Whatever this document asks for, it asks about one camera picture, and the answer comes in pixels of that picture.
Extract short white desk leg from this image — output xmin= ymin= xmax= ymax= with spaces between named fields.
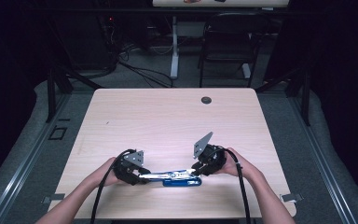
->
xmin=241 ymin=63 xmax=252 ymax=79

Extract person's right hand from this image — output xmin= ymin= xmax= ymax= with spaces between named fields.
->
xmin=213 ymin=147 xmax=257 ymax=181

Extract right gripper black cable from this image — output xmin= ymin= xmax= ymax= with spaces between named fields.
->
xmin=216 ymin=146 xmax=252 ymax=224

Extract blue stapler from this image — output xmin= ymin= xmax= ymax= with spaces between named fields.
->
xmin=139 ymin=168 xmax=203 ymax=188

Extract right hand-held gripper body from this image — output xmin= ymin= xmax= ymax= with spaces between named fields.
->
xmin=190 ymin=131 xmax=227 ymax=177

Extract black floor cables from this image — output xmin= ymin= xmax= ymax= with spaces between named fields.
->
xmin=117 ymin=60 xmax=174 ymax=89

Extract grey tape piece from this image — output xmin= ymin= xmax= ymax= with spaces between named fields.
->
xmin=41 ymin=193 xmax=66 ymax=205
xmin=279 ymin=192 xmax=304 ymax=203

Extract dark computer tower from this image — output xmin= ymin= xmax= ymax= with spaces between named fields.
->
xmin=97 ymin=12 xmax=120 ymax=71

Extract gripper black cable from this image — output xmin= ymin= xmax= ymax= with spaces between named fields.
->
xmin=216 ymin=146 xmax=252 ymax=224
xmin=89 ymin=148 xmax=137 ymax=224

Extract black metal stand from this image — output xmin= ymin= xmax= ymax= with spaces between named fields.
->
xmin=255 ymin=66 xmax=311 ymax=127
xmin=45 ymin=66 xmax=103 ymax=123

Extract black folding chair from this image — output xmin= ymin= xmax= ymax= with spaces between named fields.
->
xmin=198 ymin=12 xmax=271 ymax=89

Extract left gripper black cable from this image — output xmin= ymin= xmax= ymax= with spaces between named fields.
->
xmin=89 ymin=148 xmax=137 ymax=224

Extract long white desk leg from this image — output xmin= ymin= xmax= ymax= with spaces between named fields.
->
xmin=170 ymin=15 xmax=180 ymax=79

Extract person's left hand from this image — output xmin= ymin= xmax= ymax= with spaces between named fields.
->
xmin=96 ymin=156 xmax=123 ymax=189

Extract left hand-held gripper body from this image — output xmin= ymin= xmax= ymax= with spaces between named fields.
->
xmin=113 ymin=148 xmax=152 ymax=187

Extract aluminium floor rail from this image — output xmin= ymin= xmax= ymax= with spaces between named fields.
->
xmin=287 ymin=92 xmax=358 ymax=224
xmin=0 ymin=92 xmax=73 ymax=224

